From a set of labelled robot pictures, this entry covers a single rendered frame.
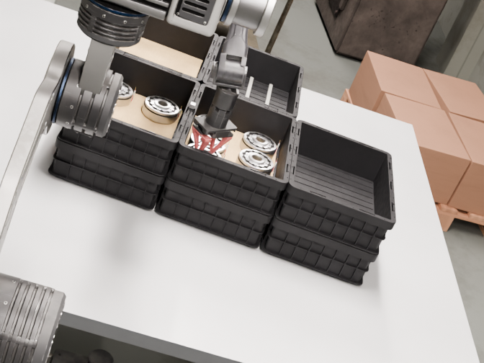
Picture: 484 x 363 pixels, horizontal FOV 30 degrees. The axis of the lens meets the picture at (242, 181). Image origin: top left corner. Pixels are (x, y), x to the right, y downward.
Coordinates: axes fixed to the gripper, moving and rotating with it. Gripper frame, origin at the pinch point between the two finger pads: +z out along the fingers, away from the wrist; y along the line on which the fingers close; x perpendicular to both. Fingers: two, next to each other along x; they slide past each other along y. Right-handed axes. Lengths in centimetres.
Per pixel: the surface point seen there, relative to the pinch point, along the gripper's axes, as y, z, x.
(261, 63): -55, 1, -42
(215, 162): 4.3, -3.5, 9.1
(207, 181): 3.7, 3.2, 8.3
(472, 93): -275, 56, -87
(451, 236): -209, 92, -24
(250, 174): -2.3, -3.6, 15.7
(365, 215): -24.6, -4.1, 38.0
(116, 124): 23.3, -3.6, -9.9
